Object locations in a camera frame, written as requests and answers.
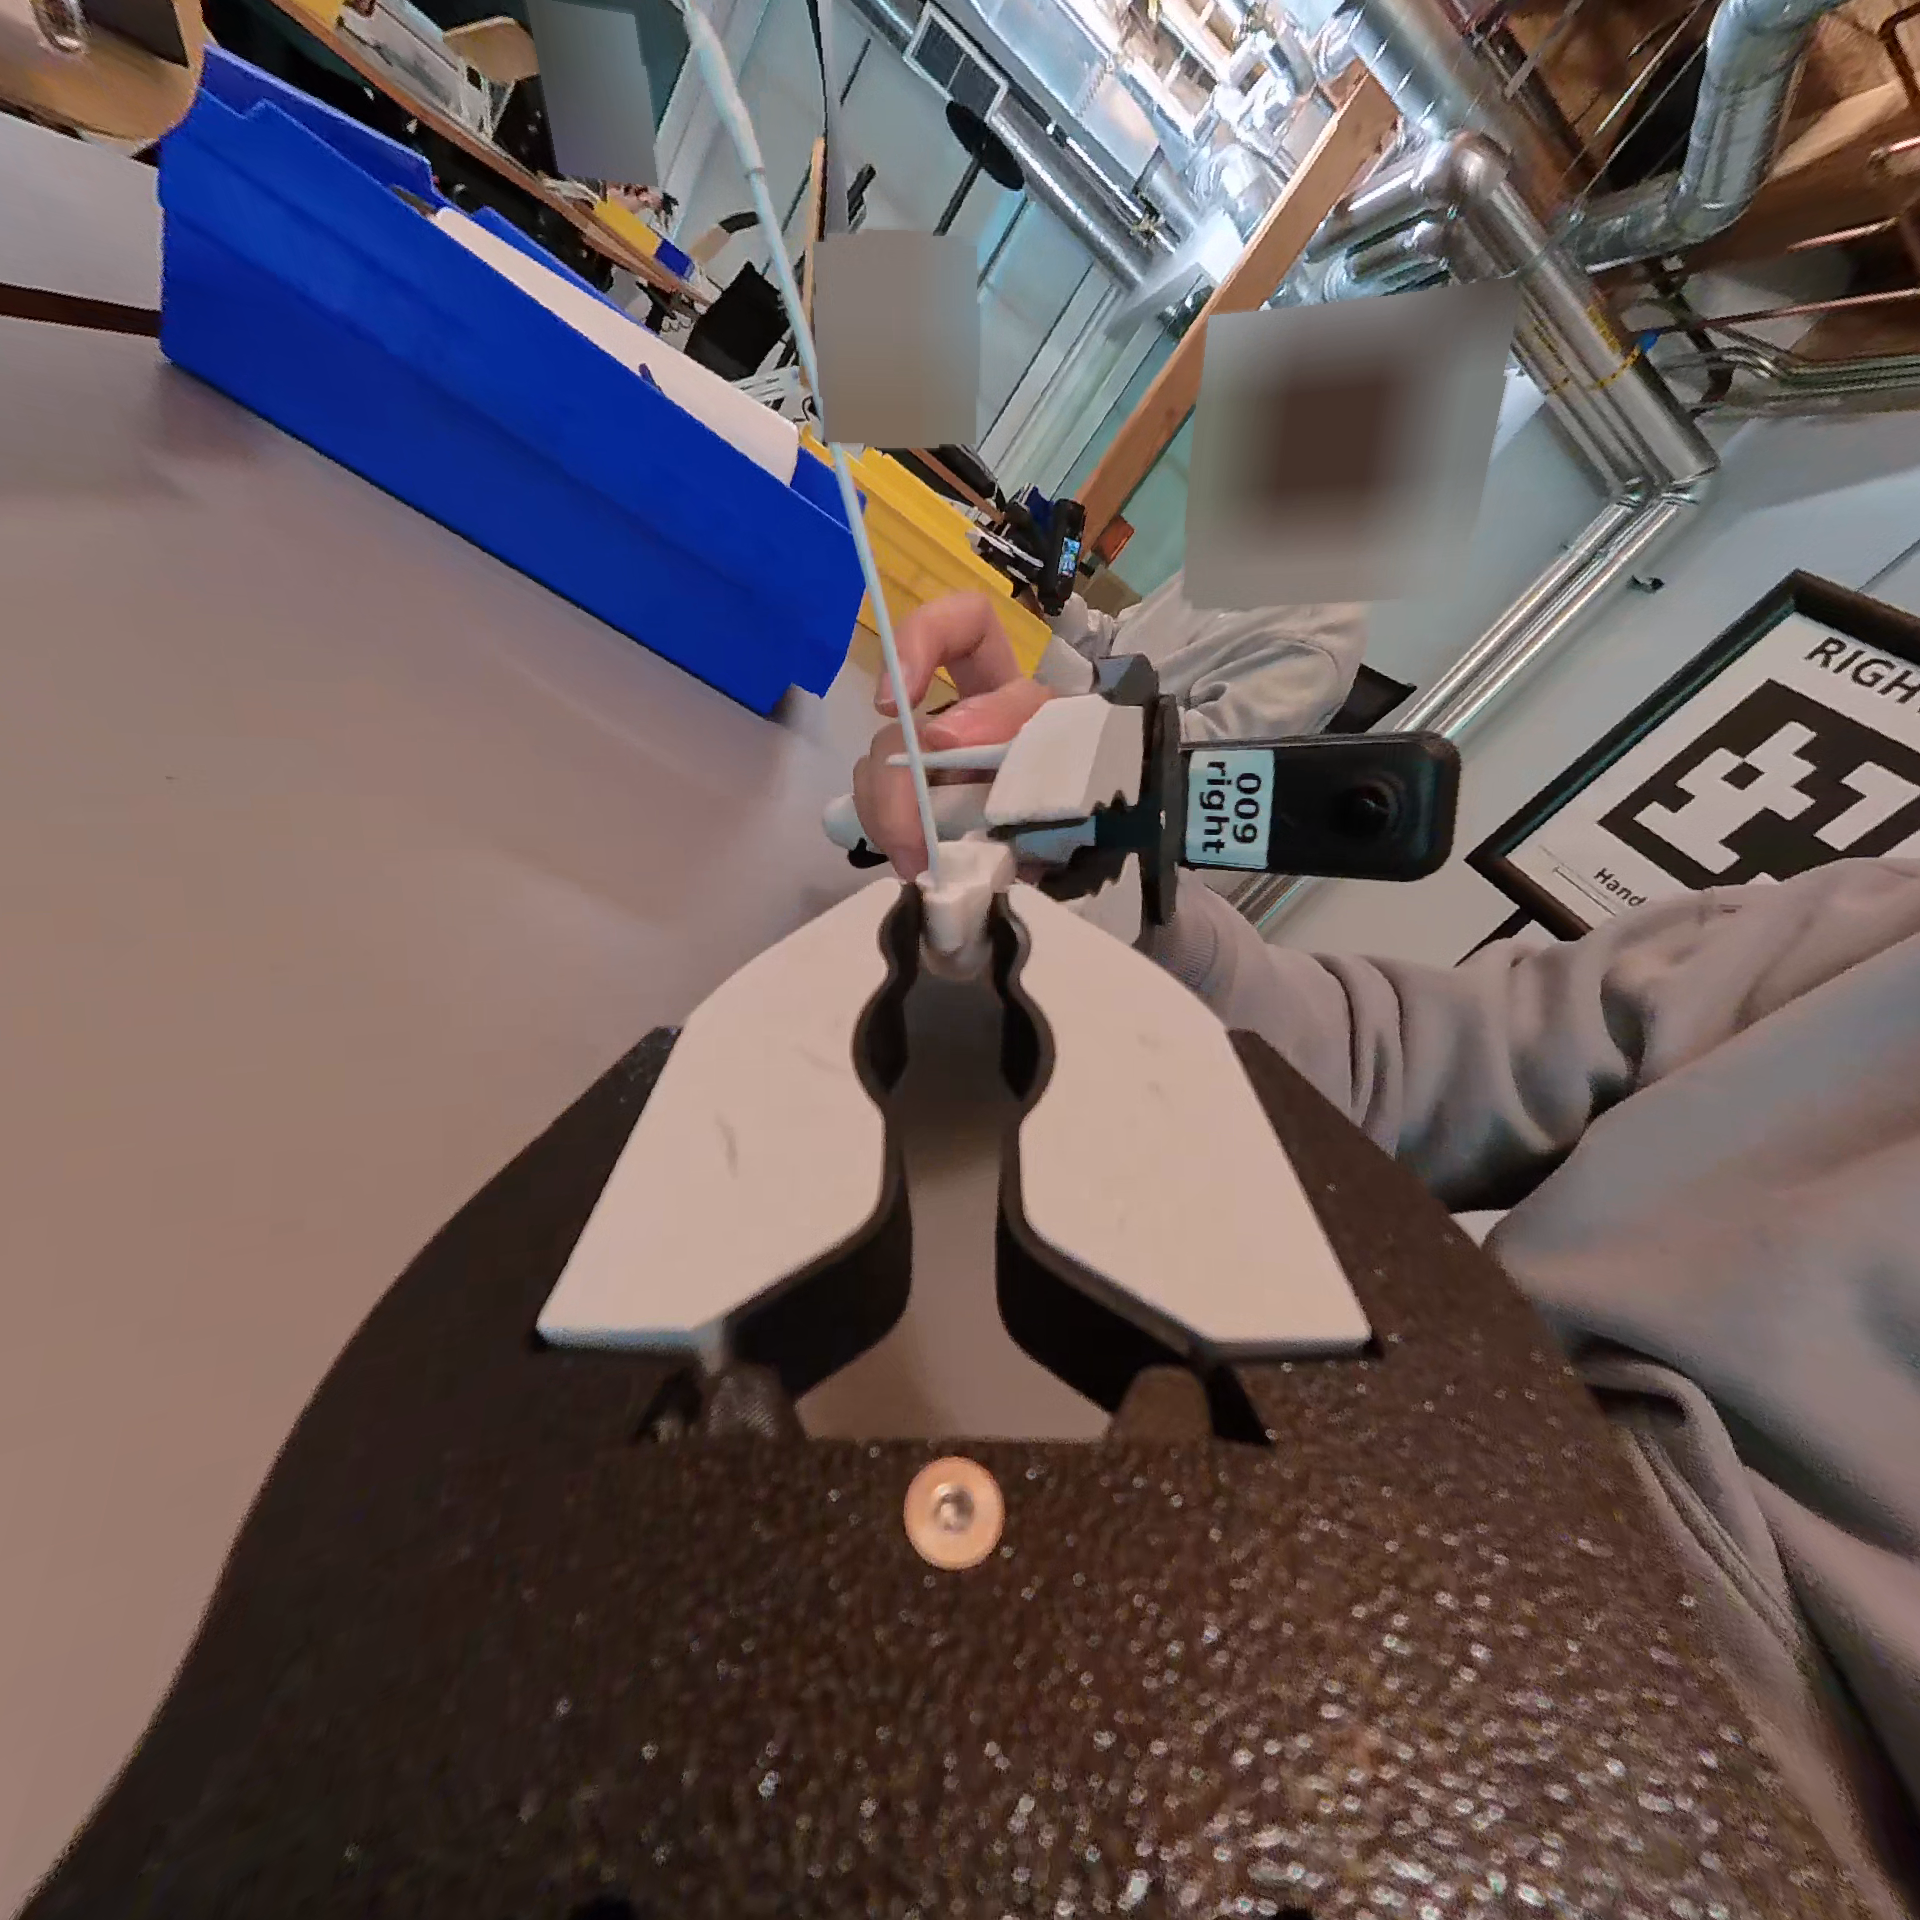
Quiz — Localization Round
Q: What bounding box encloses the person's grey sweatshirt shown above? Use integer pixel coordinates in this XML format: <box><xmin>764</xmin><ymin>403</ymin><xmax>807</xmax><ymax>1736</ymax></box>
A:
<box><xmin>1486</xmin><ymin>1035</ymin><xmax>1920</xmax><ymax>1920</ymax></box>

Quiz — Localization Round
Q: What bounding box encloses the yellow plastic bin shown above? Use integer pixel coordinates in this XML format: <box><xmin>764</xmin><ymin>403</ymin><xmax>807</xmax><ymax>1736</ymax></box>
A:
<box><xmin>801</xmin><ymin>428</ymin><xmax>1052</xmax><ymax>714</ymax></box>

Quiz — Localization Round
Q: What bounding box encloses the white flat board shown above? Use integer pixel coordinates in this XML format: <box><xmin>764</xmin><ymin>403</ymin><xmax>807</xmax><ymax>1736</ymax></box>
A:
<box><xmin>427</xmin><ymin>201</ymin><xmax>805</xmax><ymax>490</ymax></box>

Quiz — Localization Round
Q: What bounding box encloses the framed black white marker sign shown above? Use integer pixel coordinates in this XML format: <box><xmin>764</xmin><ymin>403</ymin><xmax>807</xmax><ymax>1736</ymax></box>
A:
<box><xmin>1468</xmin><ymin>570</ymin><xmax>1920</xmax><ymax>939</ymax></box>

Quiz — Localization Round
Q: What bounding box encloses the silver ventilation duct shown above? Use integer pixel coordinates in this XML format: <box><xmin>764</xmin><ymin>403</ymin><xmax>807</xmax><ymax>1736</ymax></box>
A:
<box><xmin>1245</xmin><ymin>129</ymin><xmax>1723</xmax><ymax>923</ymax></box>

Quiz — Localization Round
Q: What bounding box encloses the person's right forearm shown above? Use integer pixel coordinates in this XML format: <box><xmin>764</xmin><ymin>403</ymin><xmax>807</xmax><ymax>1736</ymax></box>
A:
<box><xmin>1158</xmin><ymin>858</ymin><xmax>1920</xmax><ymax>1221</ymax></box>

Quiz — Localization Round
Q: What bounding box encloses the blue plastic bin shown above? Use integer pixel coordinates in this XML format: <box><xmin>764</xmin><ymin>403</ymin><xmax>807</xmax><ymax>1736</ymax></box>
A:
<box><xmin>158</xmin><ymin>45</ymin><xmax>869</xmax><ymax>721</ymax></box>

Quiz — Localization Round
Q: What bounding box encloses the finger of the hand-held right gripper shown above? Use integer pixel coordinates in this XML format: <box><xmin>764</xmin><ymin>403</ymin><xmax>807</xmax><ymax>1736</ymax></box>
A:
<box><xmin>1031</xmin><ymin>816</ymin><xmax>1156</xmax><ymax>944</ymax></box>
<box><xmin>982</xmin><ymin>699</ymin><xmax>1151</xmax><ymax>868</ymax></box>

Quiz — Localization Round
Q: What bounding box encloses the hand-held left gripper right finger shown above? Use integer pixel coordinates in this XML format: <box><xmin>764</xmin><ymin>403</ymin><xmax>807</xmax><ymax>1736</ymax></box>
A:
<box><xmin>993</xmin><ymin>896</ymin><xmax>1376</xmax><ymax>1413</ymax></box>

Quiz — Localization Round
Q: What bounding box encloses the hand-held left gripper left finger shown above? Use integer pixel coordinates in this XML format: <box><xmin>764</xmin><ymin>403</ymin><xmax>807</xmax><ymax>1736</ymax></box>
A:
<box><xmin>535</xmin><ymin>877</ymin><xmax>915</xmax><ymax>1394</ymax></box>

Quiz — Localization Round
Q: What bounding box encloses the person's right hand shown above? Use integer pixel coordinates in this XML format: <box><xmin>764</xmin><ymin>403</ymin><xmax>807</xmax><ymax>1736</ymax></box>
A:
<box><xmin>852</xmin><ymin>590</ymin><xmax>1056</xmax><ymax>890</ymax></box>

